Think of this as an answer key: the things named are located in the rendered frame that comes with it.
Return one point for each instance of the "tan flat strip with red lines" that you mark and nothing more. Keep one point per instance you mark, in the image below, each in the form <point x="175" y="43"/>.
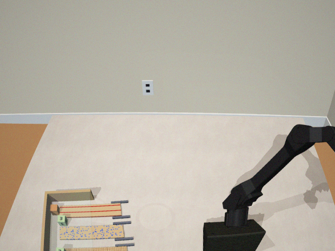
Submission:
<point x="105" y="210"/>

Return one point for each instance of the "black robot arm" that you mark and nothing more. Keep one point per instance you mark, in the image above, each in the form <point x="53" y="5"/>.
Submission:
<point x="301" y="138"/>

